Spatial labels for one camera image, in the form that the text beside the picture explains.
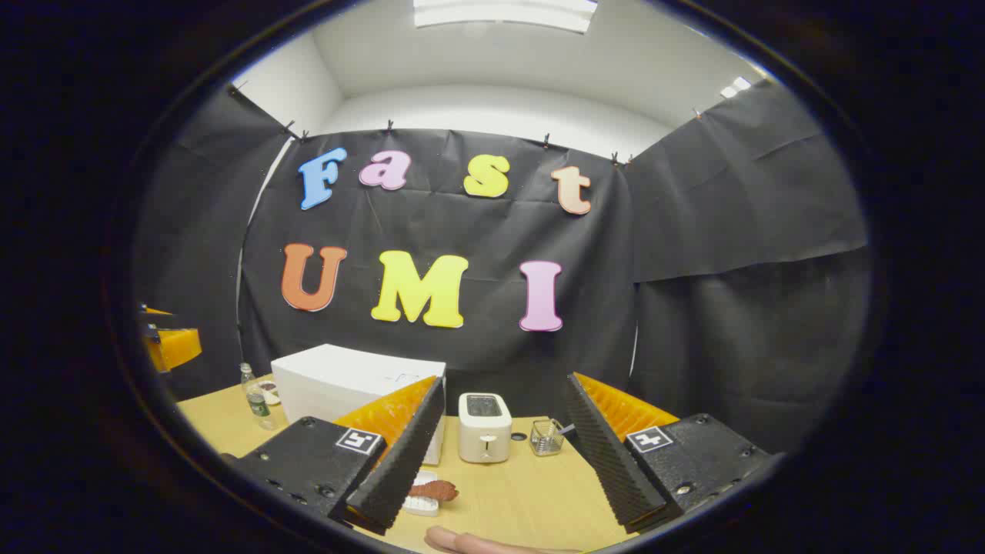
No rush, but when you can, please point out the white microwave oven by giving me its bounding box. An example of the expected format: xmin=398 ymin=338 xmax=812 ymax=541
xmin=271 ymin=344 xmax=447 ymax=466

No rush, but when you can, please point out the large ceiling light panel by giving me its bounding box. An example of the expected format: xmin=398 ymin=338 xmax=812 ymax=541
xmin=413 ymin=0 xmax=599 ymax=34

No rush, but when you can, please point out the white toaster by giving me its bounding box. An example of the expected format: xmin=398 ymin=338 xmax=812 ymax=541
xmin=459 ymin=392 xmax=513 ymax=464

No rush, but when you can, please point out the small white ribbed tray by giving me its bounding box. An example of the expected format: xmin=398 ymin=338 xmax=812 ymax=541
xmin=402 ymin=471 xmax=441 ymax=518

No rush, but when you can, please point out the clear utensil holder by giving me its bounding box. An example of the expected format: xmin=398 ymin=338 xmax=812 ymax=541
xmin=529 ymin=418 xmax=576 ymax=457

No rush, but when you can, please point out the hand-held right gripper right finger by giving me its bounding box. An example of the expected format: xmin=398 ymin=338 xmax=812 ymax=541
xmin=566 ymin=372 xmax=786 ymax=536

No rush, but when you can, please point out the clear green-label water bottle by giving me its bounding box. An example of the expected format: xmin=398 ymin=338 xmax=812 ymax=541
xmin=240 ymin=362 xmax=276 ymax=430

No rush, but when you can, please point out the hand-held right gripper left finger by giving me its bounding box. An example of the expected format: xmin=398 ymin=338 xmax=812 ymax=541
xmin=223 ymin=375 xmax=447 ymax=537

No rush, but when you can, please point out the black backdrop cloth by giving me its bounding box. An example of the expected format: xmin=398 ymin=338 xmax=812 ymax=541
xmin=135 ymin=81 xmax=874 ymax=455

